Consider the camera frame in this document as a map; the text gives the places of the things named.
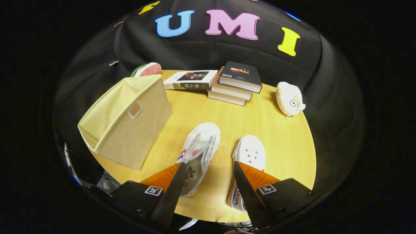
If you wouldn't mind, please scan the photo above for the beige fabric storage box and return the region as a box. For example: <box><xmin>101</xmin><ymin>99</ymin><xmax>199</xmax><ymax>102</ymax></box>
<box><xmin>77</xmin><ymin>74</ymin><xmax>173</xmax><ymax>171</ymax></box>

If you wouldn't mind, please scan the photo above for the brown cover book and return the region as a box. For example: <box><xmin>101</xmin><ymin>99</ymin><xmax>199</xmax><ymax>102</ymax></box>
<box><xmin>211</xmin><ymin>67</ymin><xmax>253</xmax><ymax>101</ymax></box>

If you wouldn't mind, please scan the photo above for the white cartoon face plush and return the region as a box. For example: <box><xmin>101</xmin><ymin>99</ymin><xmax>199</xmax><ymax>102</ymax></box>
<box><xmin>276</xmin><ymin>81</ymin><xmax>306</xmax><ymax>120</ymax></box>

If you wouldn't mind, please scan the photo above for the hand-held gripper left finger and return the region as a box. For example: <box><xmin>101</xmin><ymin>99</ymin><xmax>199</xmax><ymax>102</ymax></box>
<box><xmin>109</xmin><ymin>162</ymin><xmax>187</xmax><ymax>229</ymax></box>

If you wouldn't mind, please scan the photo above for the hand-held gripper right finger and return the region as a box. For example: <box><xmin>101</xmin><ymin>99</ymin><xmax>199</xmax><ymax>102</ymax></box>
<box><xmin>233</xmin><ymin>161</ymin><xmax>315</xmax><ymax>229</ymax></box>

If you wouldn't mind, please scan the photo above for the tan cover book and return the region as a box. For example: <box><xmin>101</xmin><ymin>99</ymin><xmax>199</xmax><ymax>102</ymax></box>
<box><xmin>207</xmin><ymin>90</ymin><xmax>246</xmax><ymax>107</ymax></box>

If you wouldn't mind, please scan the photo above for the watermelon slice plush toy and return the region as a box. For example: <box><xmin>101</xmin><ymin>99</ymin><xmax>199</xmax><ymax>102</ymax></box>
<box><xmin>131</xmin><ymin>62</ymin><xmax>162</xmax><ymax>78</ymax></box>

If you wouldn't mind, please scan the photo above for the white cover book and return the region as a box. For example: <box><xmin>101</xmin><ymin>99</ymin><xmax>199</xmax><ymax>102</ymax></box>
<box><xmin>163</xmin><ymin>70</ymin><xmax>218</xmax><ymax>91</ymax></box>

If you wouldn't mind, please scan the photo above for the grey round object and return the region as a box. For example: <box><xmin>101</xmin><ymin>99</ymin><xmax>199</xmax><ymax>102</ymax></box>
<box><xmin>96</xmin><ymin>172</ymin><xmax>122</xmax><ymax>194</ymax></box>

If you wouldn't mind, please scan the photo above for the white canvas shoe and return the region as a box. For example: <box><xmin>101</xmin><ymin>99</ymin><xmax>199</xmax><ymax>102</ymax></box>
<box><xmin>175</xmin><ymin>122</ymin><xmax>221</xmax><ymax>197</ymax></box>
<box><xmin>227</xmin><ymin>135</ymin><xmax>266</xmax><ymax>212</ymax></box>

